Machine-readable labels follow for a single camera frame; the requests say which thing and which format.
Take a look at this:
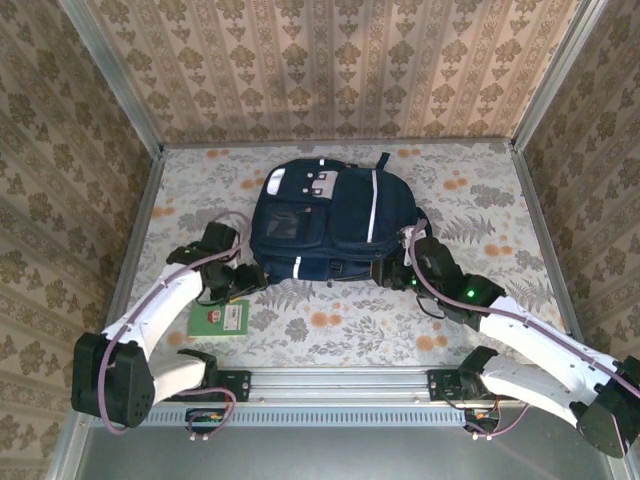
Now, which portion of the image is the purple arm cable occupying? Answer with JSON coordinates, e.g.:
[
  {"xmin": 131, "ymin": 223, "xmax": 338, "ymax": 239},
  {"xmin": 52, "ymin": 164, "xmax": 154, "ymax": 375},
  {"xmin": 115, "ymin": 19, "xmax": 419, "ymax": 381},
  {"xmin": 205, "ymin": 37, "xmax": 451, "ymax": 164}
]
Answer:
[
  {"xmin": 402, "ymin": 218, "xmax": 640, "ymax": 442},
  {"xmin": 97, "ymin": 210, "xmax": 253, "ymax": 442}
]

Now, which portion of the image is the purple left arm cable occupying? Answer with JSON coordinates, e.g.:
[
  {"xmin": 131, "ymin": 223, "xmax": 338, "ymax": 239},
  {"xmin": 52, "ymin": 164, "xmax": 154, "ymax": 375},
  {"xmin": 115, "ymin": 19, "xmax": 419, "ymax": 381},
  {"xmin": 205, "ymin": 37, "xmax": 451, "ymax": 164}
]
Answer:
[{"xmin": 97, "ymin": 210, "xmax": 253, "ymax": 442}]

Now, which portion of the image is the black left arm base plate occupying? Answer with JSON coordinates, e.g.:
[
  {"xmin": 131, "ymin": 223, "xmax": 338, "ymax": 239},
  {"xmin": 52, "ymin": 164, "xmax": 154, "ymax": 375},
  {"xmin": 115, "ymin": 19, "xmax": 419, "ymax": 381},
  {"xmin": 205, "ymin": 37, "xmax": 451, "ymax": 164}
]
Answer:
[{"xmin": 162, "ymin": 369, "xmax": 252, "ymax": 404}]

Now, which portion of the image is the white right camera bracket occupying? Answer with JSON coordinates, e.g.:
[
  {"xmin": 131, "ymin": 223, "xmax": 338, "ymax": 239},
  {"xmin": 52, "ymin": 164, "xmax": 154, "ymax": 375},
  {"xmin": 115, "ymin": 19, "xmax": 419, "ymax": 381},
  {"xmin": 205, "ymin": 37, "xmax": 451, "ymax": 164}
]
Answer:
[{"xmin": 402, "ymin": 222, "xmax": 429, "ymax": 266}]

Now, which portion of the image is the floral patterned tablecloth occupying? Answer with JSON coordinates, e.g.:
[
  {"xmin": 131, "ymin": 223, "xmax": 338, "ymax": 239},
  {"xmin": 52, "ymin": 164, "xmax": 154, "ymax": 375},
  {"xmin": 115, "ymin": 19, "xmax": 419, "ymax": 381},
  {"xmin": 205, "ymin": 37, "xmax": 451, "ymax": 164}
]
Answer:
[{"xmin": 112, "ymin": 142, "xmax": 576, "ymax": 369}]

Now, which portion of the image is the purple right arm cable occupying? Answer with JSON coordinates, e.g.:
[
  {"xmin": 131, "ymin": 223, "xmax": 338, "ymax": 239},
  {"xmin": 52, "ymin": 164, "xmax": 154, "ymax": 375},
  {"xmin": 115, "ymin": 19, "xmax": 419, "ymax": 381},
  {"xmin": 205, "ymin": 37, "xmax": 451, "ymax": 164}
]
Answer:
[{"xmin": 402, "ymin": 218, "xmax": 640, "ymax": 442}]

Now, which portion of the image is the grey metal cabinet top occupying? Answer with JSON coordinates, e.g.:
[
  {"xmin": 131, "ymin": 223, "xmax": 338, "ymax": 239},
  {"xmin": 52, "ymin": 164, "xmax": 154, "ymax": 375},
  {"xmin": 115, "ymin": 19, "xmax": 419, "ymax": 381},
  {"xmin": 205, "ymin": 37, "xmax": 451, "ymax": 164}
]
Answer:
[{"xmin": 47, "ymin": 392, "xmax": 634, "ymax": 480}]

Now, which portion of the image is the small connector board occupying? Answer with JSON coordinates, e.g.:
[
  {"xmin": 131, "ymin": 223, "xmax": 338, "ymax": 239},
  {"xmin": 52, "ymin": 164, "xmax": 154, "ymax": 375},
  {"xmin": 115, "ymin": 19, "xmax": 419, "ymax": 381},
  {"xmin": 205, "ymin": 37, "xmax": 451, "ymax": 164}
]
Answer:
[
  {"xmin": 462, "ymin": 405, "xmax": 502, "ymax": 441},
  {"xmin": 184, "ymin": 407, "xmax": 227, "ymax": 441}
]

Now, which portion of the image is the aluminium front rail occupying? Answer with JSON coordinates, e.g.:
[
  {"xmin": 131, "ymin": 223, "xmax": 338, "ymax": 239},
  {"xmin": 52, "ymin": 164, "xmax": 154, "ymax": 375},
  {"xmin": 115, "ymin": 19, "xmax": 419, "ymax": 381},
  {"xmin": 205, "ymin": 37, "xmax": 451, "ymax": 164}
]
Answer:
[{"xmin": 74, "ymin": 366, "xmax": 612, "ymax": 404}]

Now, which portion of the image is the aluminium side rail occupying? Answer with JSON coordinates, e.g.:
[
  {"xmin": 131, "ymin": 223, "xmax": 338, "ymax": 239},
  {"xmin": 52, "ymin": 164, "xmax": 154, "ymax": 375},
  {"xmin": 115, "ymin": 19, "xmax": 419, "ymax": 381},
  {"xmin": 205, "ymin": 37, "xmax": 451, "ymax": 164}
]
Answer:
[
  {"xmin": 509, "ymin": 142, "xmax": 599, "ymax": 366},
  {"xmin": 92, "ymin": 149, "xmax": 167, "ymax": 369}
]

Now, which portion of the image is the aluminium frame post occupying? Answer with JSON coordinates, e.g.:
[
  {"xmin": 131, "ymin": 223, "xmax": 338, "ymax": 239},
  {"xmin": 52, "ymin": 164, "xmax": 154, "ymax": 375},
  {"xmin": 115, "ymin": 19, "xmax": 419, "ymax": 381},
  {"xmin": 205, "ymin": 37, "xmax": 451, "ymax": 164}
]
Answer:
[
  {"xmin": 58, "ymin": 0, "xmax": 166, "ymax": 157},
  {"xmin": 510, "ymin": 0, "xmax": 610, "ymax": 154}
]

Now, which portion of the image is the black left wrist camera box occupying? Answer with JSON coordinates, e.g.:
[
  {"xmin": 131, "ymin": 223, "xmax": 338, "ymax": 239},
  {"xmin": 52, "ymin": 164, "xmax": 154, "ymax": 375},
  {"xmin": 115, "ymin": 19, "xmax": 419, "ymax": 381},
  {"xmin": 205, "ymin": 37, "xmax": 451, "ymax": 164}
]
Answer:
[{"xmin": 200, "ymin": 221, "xmax": 240, "ymax": 252}]

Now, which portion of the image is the aluminium back rail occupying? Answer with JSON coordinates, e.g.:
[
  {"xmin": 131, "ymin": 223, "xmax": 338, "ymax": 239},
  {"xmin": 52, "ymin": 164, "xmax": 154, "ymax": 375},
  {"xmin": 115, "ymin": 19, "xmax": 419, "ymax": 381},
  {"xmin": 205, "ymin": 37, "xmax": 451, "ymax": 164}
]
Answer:
[{"xmin": 162, "ymin": 139, "xmax": 516, "ymax": 148}]

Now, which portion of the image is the navy blue backpack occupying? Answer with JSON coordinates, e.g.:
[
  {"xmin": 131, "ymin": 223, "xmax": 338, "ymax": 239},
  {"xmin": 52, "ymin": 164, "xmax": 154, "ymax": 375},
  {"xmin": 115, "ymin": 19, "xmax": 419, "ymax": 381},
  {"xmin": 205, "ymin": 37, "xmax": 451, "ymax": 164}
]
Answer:
[{"xmin": 248, "ymin": 152, "xmax": 434, "ymax": 287}]

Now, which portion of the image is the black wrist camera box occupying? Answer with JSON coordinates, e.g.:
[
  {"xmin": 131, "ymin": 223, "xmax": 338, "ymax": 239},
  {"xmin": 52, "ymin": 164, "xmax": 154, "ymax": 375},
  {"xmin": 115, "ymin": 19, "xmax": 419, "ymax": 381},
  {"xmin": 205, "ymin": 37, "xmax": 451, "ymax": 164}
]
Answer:
[
  {"xmin": 200, "ymin": 221, "xmax": 240, "ymax": 252},
  {"xmin": 412, "ymin": 237, "xmax": 464, "ymax": 296}
]

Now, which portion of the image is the green notebook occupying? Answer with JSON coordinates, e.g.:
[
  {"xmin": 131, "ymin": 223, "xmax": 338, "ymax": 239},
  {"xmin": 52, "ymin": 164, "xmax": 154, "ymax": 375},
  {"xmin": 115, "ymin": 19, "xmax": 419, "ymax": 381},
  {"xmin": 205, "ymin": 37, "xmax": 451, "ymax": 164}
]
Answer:
[{"xmin": 187, "ymin": 299, "xmax": 250, "ymax": 340}]

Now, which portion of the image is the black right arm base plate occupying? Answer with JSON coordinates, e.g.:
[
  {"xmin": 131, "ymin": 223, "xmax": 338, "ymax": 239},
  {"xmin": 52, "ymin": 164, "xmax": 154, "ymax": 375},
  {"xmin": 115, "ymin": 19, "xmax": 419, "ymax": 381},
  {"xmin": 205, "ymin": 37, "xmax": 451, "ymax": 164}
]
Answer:
[{"xmin": 427, "ymin": 368, "xmax": 521, "ymax": 403}]

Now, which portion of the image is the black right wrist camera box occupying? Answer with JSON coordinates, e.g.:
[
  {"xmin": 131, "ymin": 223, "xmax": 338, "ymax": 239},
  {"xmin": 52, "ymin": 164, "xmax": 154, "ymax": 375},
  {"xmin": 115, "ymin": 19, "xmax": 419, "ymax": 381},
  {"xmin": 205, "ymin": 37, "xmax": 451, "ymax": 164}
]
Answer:
[{"xmin": 412, "ymin": 237, "xmax": 464, "ymax": 296}]

